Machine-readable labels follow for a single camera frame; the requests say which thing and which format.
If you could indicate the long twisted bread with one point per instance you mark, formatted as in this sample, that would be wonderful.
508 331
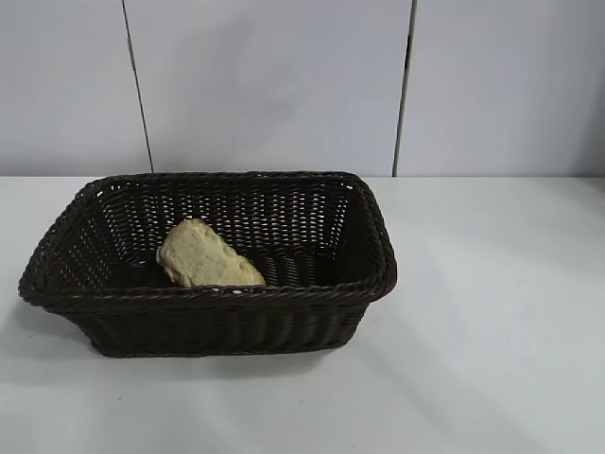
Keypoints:
208 260

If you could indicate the dark brown woven basket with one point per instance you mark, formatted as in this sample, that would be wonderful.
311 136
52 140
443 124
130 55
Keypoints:
212 326

